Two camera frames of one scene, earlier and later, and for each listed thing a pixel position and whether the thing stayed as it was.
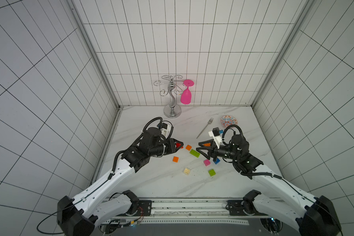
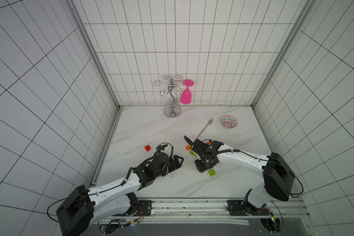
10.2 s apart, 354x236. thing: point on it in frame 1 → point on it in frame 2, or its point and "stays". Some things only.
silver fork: (209, 122) stays
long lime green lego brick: (194, 153) stays
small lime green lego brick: (212, 172) stays
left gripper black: (172, 148) → (173, 167)
